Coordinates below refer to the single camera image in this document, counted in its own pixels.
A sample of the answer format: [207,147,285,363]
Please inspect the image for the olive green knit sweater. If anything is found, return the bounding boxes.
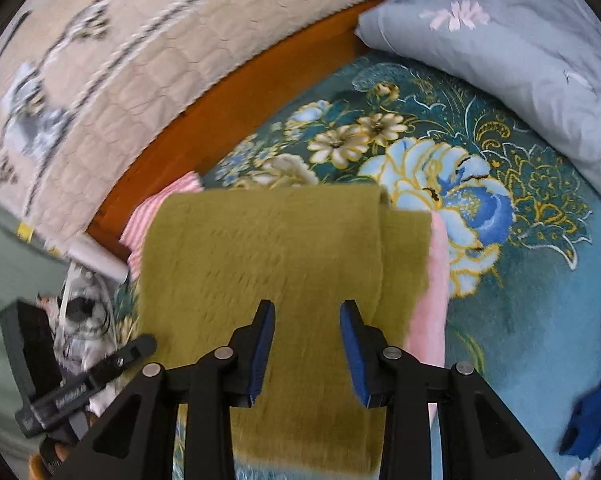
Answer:
[137,184,431,476]

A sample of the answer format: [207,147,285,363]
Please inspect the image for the cluttered bedside items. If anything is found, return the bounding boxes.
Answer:
[34,246,131,411]

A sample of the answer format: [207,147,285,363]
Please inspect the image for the royal blue garment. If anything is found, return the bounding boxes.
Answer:
[558,382,601,460]

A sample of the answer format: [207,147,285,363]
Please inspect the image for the pink folded garment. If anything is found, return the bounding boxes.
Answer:
[120,174,449,365]

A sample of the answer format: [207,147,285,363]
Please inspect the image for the teal floral bed blanket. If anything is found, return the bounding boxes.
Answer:
[112,49,601,480]

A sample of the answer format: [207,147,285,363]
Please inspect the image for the beige quilted headboard cover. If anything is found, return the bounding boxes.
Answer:
[0,0,365,242]

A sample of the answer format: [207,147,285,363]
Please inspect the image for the light blue floral duvet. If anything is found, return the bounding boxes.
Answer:
[357,0,601,196]

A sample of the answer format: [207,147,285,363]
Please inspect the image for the orange wooden bed frame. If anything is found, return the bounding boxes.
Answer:
[87,0,384,260]

